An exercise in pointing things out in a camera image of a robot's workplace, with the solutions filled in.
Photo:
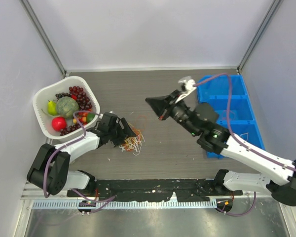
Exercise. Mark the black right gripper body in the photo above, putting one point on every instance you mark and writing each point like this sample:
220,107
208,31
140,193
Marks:
180,113

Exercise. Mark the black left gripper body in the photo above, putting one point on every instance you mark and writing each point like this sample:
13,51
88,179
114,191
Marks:
116,136

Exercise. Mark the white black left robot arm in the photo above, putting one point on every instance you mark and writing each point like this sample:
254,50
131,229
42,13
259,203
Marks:
50,169

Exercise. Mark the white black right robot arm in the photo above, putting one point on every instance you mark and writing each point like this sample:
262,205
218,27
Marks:
276,176

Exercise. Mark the green lime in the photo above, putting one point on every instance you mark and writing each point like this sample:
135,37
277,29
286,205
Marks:
90,116

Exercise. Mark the red grape bunch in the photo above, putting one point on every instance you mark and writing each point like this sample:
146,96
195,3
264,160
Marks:
78,94

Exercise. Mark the green melon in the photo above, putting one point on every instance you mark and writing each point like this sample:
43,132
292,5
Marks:
66,106

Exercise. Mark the red apple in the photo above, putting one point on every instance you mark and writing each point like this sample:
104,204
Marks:
59,123

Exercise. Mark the blue plastic divided bin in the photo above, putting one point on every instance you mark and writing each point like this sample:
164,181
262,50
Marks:
241,115

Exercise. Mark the dark purple grape bunch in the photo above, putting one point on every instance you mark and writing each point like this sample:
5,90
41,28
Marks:
61,95

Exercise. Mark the green yellow pear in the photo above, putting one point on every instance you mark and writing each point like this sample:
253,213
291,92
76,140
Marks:
52,108

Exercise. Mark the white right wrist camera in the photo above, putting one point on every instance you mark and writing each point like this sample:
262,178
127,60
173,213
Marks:
188,85

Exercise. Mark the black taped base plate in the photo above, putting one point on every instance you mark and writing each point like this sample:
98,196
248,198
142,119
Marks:
156,190

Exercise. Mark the white slotted cable duct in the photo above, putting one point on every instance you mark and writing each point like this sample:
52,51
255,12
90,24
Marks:
77,203

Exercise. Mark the aluminium corner frame post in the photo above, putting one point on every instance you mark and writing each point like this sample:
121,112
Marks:
273,8

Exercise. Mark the left aluminium frame post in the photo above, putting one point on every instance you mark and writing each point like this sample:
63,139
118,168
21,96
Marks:
43,35

